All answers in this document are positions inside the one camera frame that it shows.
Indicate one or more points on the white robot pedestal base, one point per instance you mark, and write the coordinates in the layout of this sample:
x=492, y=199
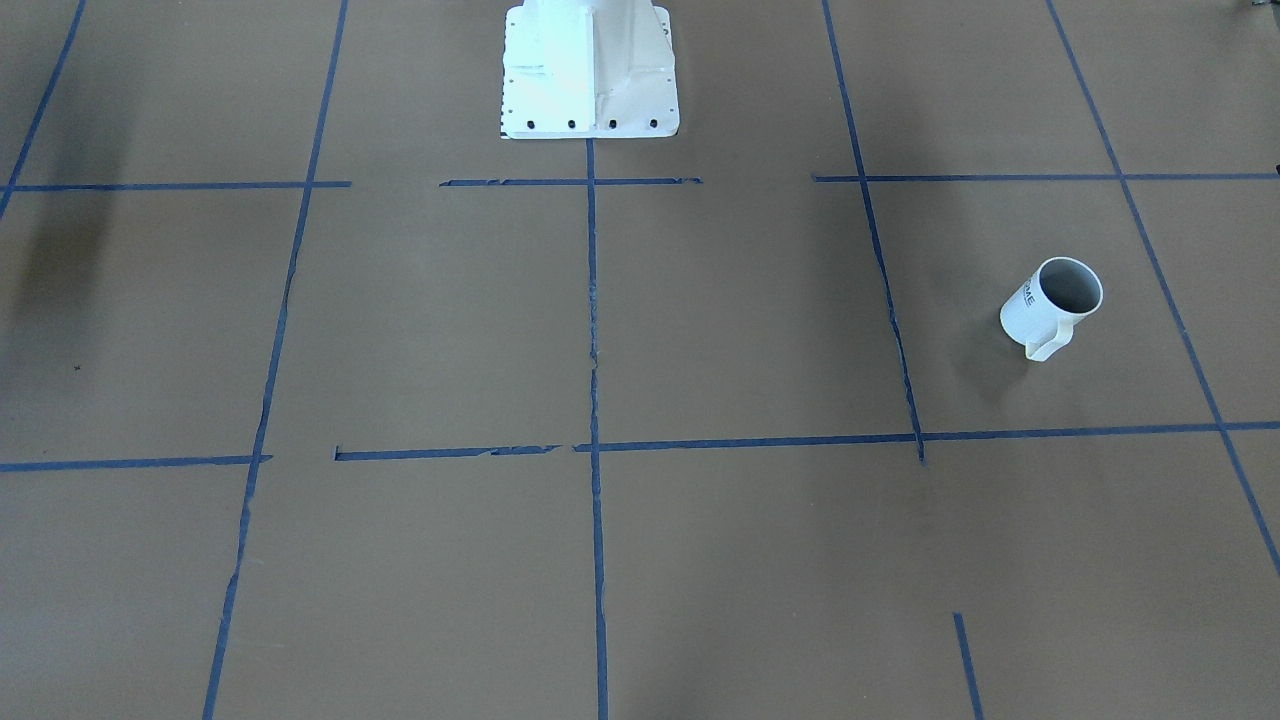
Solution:
x=588, y=69

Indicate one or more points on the white mug with handle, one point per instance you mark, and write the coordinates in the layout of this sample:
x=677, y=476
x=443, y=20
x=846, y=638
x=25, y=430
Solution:
x=1042, y=314

